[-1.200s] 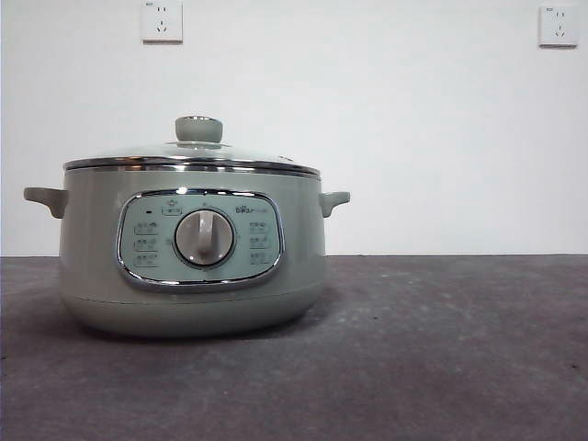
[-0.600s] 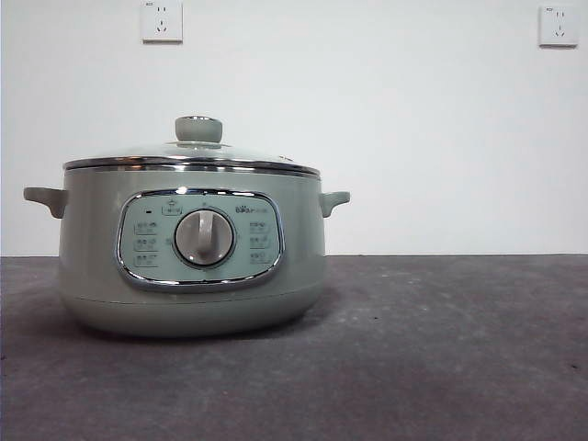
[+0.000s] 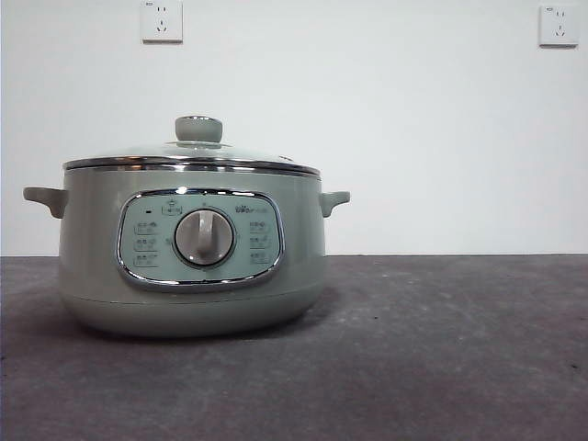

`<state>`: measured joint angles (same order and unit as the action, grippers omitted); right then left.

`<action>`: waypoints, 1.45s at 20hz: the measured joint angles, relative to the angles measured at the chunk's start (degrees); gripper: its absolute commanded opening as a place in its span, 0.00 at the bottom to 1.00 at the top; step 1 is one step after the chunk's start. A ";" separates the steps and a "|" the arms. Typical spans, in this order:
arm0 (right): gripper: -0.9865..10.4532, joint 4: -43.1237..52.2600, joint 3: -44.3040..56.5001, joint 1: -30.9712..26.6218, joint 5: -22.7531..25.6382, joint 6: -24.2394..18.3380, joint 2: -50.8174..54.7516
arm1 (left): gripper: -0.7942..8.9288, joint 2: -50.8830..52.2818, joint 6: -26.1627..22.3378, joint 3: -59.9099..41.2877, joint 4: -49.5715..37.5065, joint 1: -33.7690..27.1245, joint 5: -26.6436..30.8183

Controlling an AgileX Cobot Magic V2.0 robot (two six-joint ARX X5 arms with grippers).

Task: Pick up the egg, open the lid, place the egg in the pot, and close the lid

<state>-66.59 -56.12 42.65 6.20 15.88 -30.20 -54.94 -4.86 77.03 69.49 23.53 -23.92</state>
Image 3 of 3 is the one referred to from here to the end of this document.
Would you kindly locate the glass lid with green knob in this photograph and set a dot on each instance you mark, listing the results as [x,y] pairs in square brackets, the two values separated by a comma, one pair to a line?
[198,128]

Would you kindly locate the pale green electric cooking pot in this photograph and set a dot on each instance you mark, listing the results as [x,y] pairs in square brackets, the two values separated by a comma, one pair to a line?
[92,257]

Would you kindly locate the white wall socket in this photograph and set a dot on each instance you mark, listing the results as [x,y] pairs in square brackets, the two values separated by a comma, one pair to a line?
[558,26]
[161,23]

